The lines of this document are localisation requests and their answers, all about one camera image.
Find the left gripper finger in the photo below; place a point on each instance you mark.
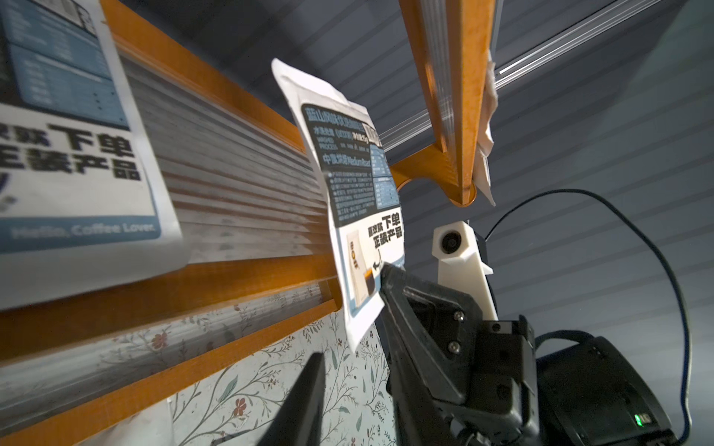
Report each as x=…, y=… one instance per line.
x=299, y=420

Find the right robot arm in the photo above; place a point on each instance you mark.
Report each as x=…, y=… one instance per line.
x=588, y=394

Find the dark blue coffee bag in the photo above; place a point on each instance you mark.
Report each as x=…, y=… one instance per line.
x=364, y=213

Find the dark blue coffee bag under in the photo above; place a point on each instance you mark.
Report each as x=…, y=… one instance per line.
x=83, y=202

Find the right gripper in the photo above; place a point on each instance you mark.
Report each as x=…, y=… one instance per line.
x=457, y=377

